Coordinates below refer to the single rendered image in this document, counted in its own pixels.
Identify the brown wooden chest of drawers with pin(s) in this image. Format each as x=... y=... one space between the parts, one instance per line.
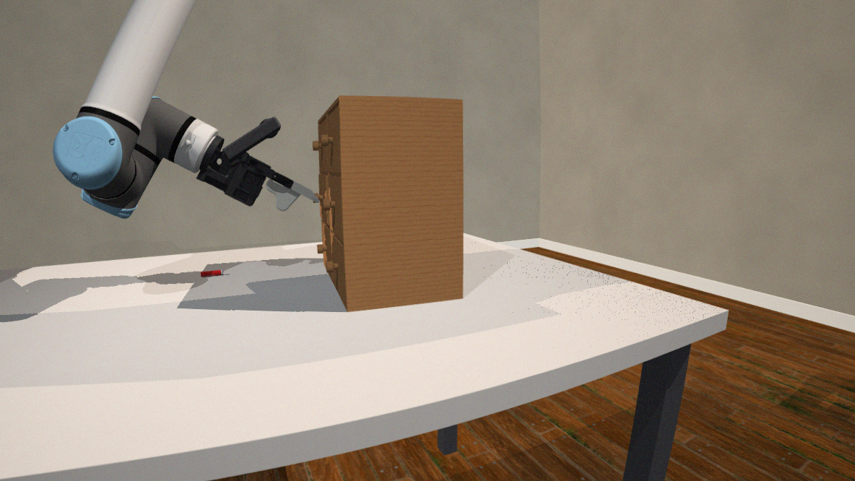
x=402 y=186

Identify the brown wooden drawer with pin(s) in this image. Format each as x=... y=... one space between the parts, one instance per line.
x=323 y=194
x=335 y=200
x=337 y=265
x=322 y=152
x=326 y=246
x=332 y=139

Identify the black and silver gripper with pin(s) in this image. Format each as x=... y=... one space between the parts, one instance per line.
x=244 y=176

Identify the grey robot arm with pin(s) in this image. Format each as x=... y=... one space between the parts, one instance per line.
x=123 y=122

